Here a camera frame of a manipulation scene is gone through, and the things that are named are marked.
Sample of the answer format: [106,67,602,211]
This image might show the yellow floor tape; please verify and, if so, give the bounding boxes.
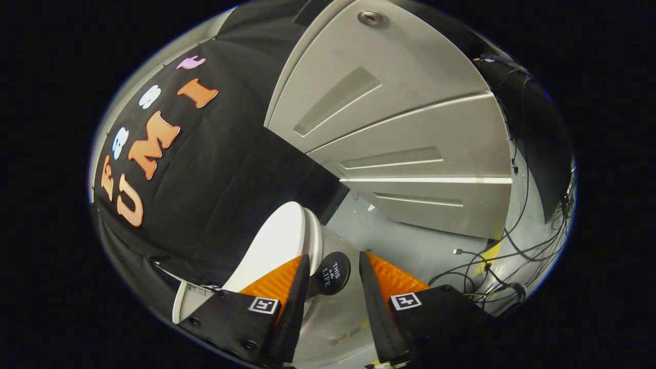
[473,241,502,278]

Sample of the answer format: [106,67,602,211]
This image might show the white toilet bowl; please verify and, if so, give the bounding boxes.
[300,206,382,367]

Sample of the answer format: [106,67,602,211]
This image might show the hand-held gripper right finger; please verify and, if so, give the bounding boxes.
[359,251,494,368]

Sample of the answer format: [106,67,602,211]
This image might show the white toilet tank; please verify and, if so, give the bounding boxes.
[172,281,219,325]

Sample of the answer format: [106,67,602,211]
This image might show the white toilet lid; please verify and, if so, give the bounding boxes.
[221,201,308,294]

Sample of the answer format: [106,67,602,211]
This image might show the black floor cables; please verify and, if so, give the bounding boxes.
[429,51,578,311]

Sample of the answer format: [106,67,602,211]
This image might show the black round lid handle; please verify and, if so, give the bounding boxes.
[306,251,352,297]

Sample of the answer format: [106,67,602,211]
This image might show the black backdrop cloth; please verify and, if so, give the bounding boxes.
[91,0,573,319]

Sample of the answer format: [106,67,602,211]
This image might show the white drawer cabinet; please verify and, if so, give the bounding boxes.
[264,0,514,241]

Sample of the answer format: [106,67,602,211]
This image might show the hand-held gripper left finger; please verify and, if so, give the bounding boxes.
[177,254,311,367]

